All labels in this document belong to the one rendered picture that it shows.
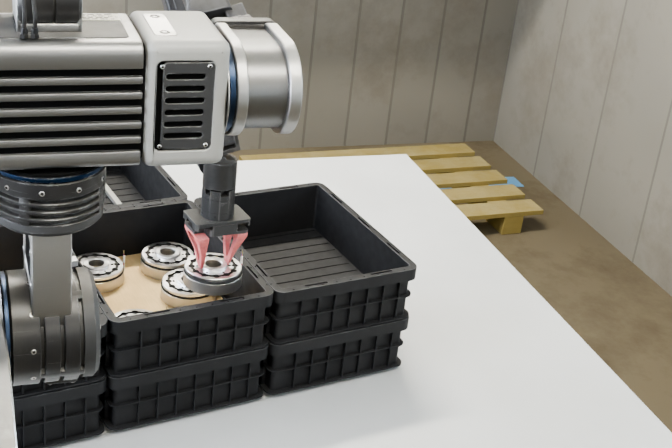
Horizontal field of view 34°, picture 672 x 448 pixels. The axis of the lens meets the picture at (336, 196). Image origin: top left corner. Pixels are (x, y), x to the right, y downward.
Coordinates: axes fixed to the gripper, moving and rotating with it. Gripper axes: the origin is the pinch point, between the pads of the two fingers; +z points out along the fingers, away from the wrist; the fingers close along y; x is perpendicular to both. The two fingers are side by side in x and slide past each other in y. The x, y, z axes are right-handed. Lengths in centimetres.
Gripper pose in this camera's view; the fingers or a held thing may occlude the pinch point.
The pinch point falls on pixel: (213, 261)
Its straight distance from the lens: 198.2
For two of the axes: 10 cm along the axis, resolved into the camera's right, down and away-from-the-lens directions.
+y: -8.8, 1.0, -4.7
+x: 4.7, 3.9, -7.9
